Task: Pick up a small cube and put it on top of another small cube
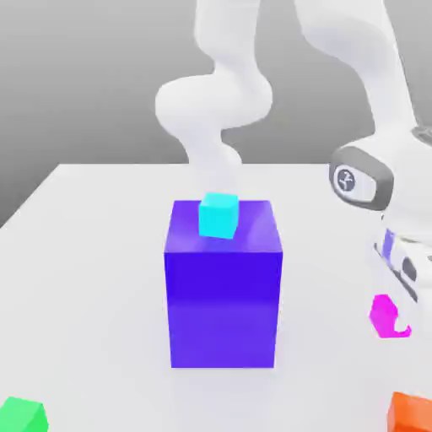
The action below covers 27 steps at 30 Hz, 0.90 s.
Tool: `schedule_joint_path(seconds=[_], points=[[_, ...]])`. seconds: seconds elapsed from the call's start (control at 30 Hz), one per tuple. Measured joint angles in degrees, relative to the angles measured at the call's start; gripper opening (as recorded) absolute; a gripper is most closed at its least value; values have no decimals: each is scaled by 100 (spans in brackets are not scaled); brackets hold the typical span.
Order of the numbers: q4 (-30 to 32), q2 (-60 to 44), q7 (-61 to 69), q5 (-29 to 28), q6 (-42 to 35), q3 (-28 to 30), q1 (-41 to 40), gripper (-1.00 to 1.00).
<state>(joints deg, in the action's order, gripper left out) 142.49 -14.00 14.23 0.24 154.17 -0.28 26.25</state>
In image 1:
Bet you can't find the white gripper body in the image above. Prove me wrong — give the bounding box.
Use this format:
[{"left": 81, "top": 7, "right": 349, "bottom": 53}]
[{"left": 370, "top": 240, "right": 423, "bottom": 316}]

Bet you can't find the small magenta cube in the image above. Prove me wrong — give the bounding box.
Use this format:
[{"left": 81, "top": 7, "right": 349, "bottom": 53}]
[{"left": 368, "top": 294, "right": 413, "bottom": 339}]

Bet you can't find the small orange cube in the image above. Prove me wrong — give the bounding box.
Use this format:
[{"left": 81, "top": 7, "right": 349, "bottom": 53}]
[{"left": 386, "top": 391, "right": 432, "bottom": 432}]

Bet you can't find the small cyan cube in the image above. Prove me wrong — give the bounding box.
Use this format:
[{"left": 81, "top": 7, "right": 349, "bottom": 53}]
[{"left": 197, "top": 192, "right": 240, "bottom": 240}]

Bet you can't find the small green cube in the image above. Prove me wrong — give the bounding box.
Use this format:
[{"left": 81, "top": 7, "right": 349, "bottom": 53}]
[{"left": 0, "top": 396, "right": 50, "bottom": 432}]

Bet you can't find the large purple box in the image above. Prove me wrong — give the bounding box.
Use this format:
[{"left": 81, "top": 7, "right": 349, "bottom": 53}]
[{"left": 163, "top": 199, "right": 284, "bottom": 370}]

